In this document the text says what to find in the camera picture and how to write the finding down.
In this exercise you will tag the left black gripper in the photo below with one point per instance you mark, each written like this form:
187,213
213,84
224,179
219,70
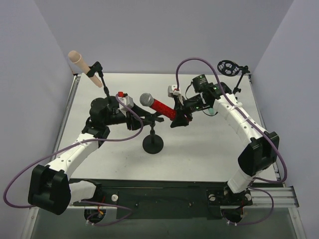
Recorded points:
134,120

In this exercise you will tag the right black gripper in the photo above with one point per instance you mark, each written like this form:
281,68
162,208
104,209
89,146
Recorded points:
181,108

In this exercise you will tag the red glitter microphone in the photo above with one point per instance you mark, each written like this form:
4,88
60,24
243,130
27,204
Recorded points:
147,100

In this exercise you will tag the black mic stand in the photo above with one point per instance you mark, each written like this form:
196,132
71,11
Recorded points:
152,143
97,68

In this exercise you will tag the pink microphone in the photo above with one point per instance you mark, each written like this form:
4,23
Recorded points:
77,59

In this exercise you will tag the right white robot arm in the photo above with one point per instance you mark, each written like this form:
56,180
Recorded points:
260,146

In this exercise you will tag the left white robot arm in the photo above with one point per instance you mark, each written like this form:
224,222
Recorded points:
50,188

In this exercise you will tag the teal microphone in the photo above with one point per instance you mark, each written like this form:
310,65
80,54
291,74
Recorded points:
211,111

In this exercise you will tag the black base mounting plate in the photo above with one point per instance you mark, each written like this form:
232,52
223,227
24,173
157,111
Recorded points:
172,199

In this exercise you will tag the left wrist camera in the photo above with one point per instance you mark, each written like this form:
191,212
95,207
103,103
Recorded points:
125,102

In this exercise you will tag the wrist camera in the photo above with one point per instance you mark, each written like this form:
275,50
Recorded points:
125,102
173,92

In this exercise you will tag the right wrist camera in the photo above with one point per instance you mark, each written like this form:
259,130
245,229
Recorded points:
173,92

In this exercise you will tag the tripod shock mount stand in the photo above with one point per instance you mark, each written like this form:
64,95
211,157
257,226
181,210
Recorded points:
230,69

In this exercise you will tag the aluminium frame rail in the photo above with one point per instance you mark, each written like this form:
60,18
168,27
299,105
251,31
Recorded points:
284,197

